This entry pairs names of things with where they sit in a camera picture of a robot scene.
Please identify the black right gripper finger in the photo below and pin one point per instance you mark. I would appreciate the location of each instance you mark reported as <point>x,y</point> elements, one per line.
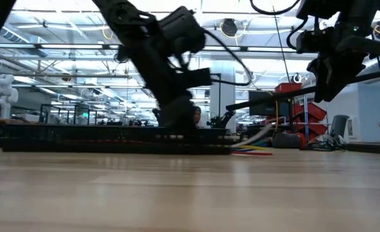
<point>335,80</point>

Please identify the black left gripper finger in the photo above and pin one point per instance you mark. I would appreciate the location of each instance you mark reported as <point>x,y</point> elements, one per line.
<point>191,112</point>
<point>173,112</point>

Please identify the black background robot arm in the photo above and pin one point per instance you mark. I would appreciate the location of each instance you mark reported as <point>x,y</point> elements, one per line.
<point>222,120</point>
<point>155,117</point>

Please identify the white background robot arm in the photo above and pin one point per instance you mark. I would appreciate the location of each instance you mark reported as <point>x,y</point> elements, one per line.
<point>2,93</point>

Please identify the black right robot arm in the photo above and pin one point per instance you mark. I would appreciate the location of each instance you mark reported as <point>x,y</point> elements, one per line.
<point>347,9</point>

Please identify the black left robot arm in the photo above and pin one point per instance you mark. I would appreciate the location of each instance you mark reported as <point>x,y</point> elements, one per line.
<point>128,19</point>

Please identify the person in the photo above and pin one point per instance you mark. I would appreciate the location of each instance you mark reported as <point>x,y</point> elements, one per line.
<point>198,116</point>

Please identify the red storage bin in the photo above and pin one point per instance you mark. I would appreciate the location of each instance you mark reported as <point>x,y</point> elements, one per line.
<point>288,88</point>
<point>315,130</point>
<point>312,111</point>

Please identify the grey waste bin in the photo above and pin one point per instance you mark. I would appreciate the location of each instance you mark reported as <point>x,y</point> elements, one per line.
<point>339,125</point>

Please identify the black monitor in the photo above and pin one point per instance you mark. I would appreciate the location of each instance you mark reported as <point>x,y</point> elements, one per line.
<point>267,110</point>

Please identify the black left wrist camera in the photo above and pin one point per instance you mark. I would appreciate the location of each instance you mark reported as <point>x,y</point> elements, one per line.
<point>197,78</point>

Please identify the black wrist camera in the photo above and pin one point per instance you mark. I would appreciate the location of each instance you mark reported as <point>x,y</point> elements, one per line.
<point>314,40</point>
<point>197,78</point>

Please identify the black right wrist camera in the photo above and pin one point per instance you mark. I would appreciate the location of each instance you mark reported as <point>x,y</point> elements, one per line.
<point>314,40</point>

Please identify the black aluminium table frame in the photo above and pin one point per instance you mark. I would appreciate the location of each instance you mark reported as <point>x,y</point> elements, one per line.
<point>370,148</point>

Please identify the black background frame rig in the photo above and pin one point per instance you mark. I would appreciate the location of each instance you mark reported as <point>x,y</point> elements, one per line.
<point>75,114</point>

